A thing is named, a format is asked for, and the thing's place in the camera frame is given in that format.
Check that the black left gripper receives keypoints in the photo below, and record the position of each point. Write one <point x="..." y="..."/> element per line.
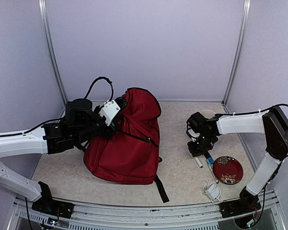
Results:
<point x="115" y="125"/>

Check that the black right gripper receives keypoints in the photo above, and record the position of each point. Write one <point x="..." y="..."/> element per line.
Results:
<point x="195" y="152"/>

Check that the red capped marker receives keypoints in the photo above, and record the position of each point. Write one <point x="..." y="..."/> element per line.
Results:
<point x="198" y="162"/>

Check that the red student backpack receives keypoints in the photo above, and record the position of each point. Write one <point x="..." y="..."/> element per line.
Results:
<point x="131" y="156"/>

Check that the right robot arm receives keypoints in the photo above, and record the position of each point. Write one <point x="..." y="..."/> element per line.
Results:
<point x="264" y="131"/>

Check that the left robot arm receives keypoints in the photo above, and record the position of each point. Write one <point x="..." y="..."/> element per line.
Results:
<point x="80" y="123"/>

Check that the white floral mug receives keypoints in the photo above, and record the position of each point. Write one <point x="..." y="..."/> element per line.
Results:
<point x="208" y="113"/>

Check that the white marker pen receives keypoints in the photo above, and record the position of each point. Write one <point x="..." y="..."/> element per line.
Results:
<point x="213" y="175"/>

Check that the red floral plate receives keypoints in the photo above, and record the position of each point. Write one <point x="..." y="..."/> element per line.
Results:
<point x="228" y="170"/>

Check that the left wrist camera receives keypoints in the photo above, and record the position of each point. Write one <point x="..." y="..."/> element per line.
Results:
<point x="110" y="109"/>

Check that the white charger with cable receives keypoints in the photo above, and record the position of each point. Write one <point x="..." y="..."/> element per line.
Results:
<point x="213" y="192"/>

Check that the aluminium front rail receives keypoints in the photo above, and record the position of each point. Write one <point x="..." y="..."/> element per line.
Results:
<point x="86" y="216"/>

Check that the aluminium frame left post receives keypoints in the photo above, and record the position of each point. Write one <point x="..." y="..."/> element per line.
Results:
<point x="51" y="51"/>

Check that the aluminium frame post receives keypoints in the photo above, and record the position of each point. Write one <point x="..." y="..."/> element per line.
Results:
<point x="51" y="51"/>
<point x="238" y="51"/>

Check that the aluminium frame right post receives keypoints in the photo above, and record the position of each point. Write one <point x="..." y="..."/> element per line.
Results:
<point x="238" y="51"/>

